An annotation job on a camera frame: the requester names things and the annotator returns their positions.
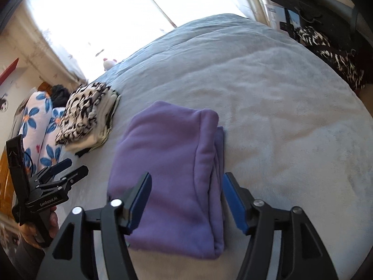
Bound cream folded garment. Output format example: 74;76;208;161
66;89;121;152

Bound white labelled box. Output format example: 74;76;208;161
266;3;287;31

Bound rolled floral blanket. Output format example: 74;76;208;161
19;91;66;178

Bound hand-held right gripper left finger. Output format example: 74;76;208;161
36;171;152;280

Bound person's left hand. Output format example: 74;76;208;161
19;206;59;245

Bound red wall decoration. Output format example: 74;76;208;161
0;58;19;85

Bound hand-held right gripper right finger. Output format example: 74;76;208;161
223;172;338;280

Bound wooden bed frame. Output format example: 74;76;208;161
0;149;16;218

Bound grey-blue bed blanket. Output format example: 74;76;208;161
38;13;373;280

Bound dark bundled clothes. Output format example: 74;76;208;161
51;84;72;105

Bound black and white patterned folded garment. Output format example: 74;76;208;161
55;82;113;146

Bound black and white patterned cloth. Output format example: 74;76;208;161
296;26;366;91

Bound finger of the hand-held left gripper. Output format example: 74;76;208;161
36;165;89;193
29;158;73;183

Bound purple zip hoodie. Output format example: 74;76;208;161
107;101;226;259

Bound beige flower-print curtain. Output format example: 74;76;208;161
17;20;88;85

